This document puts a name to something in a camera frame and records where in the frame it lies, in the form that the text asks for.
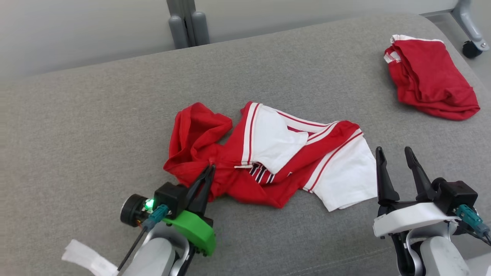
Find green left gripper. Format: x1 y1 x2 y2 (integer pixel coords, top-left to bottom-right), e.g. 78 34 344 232
163 165 217 257

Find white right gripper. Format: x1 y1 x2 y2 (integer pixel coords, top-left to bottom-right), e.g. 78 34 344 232
373 146 459 276

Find red garment white stripes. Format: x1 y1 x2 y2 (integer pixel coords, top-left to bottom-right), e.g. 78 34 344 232
163 101 379 212

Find plain red garment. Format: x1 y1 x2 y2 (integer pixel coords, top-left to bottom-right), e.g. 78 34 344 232
384 34 481 122

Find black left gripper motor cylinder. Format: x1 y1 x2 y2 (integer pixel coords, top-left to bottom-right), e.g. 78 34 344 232
120 194 155 228

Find grey fabric sofa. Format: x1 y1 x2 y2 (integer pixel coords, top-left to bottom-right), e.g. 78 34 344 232
0 13 491 276

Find white tape strip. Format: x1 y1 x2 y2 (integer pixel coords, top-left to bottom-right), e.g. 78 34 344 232
61 239 120 276

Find black caster wheel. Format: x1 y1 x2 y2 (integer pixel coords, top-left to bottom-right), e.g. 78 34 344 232
462 40 483 59

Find grey furniture leg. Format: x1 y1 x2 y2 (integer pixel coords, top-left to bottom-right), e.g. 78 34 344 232
451 0 490 53

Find black left cable teal plug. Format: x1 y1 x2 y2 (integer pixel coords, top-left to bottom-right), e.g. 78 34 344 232
117 204 170 271

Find grey partition post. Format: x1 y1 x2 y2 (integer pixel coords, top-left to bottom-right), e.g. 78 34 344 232
166 0 211 50

